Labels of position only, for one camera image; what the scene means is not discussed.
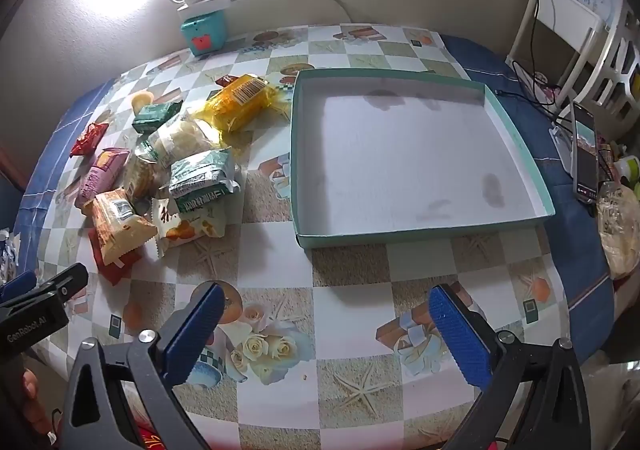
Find clear plastic bag of food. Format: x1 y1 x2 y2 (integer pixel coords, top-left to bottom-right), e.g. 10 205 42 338
596 180 640 281

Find pink snack packet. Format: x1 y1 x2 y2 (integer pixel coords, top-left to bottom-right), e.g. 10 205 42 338
74 148 130 215

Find clear packet of white cakes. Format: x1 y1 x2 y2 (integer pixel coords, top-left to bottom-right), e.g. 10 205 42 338
145 112 228 168

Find large red snack packet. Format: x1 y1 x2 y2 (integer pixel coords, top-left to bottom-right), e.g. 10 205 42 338
87 227 143 287

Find yellow clear snack packet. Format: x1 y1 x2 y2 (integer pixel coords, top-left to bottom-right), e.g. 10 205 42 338
192 74 293 133

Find small teal box red label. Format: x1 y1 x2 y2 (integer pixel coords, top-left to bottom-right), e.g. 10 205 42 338
180 12 228 58

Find red patterned snack packet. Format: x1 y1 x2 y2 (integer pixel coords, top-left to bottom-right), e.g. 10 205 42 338
69 122 110 158

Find dark green snack packet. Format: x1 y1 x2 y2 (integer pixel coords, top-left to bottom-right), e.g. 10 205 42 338
131 100 185 135

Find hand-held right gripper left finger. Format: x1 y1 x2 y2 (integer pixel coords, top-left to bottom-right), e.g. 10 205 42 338
60 281 226 450

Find clear rice cracker packet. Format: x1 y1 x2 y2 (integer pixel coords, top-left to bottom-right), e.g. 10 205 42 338
122 140 161 203

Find white phone stand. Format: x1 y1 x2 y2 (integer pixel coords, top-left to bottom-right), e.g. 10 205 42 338
550 125 576 175

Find person's left hand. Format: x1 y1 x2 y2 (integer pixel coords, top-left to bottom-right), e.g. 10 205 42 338
15 367 43 431

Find shallow teal cardboard box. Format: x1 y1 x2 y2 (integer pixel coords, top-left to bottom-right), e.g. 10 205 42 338
290 68 557 251

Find green and white snack packet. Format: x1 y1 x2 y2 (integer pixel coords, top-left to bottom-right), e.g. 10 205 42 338
167 147 242 213

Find checkered printed tablecloth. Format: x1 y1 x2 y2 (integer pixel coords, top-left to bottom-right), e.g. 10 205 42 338
12 22 576 450

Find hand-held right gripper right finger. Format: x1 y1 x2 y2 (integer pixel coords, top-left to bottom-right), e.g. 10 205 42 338
428 283 599 450

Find white power strip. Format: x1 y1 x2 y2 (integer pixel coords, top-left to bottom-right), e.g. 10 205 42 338
176 0 236 15

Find orange and cream snack packet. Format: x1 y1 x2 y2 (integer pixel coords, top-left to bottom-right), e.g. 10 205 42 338
82 187 158 271

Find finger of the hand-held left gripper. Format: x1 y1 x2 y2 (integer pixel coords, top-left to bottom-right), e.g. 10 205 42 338
0 263 90 309

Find black smartphone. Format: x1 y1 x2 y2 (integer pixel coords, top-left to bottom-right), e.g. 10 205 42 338
571 101 600 205

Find black cable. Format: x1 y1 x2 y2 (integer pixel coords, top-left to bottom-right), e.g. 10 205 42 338
527 0 576 131

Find white packet with orange print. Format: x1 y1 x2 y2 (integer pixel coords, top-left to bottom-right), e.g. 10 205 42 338
150 197 228 258

